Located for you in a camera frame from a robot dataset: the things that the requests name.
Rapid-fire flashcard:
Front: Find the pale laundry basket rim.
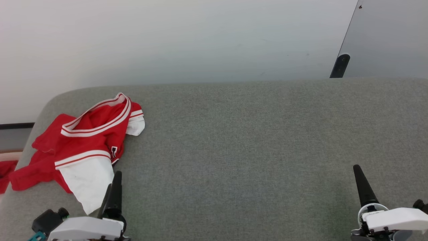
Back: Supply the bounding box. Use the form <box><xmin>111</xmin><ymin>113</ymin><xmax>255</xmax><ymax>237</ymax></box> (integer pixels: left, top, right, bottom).
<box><xmin>0</xmin><ymin>151</ymin><xmax>23</xmax><ymax>162</ymax></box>

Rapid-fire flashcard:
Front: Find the black oblong post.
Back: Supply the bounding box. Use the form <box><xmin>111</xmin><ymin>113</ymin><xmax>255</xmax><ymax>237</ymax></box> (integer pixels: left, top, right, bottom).
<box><xmin>330</xmin><ymin>53</ymin><xmax>351</xmax><ymax>78</ymax></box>

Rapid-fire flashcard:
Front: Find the red cloth item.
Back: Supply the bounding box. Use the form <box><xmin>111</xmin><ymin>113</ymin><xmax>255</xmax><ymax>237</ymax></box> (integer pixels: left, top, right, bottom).
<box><xmin>0</xmin><ymin>160</ymin><xmax>18</xmax><ymax>194</ymax></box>

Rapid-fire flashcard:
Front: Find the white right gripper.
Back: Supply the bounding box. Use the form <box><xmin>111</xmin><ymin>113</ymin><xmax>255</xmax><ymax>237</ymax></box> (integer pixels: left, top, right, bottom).
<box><xmin>350</xmin><ymin>164</ymin><xmax>428</xmax><ymax>241</ymax></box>

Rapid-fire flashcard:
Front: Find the dark skirting strip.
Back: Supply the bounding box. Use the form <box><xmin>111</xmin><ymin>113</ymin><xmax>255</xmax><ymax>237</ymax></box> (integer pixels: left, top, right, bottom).
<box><xmin>0</xmin><ymin>123</ymin><xmax>35</xmax><ymax>130</ymax></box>

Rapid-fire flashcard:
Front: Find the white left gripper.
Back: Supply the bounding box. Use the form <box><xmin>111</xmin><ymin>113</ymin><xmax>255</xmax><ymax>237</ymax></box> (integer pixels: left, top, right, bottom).
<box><xmin>48</xmin><ymin>171</ymin><xmax>131</xmax><ymax>241</ymax></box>

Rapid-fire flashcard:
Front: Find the red and white jersey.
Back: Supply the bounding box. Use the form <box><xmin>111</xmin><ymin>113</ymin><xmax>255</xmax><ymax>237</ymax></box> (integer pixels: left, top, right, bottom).
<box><xmin>9</xmin><ymin>93</ymin><xmax>145</xmax><ymax>215</ymax></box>

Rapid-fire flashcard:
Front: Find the grey flat panel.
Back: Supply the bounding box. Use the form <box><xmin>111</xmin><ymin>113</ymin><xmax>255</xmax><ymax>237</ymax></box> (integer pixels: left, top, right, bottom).
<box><xmin>330</xmin><ymin>0</ymin><xmax>428</xmax><ymax>79</ymax></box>

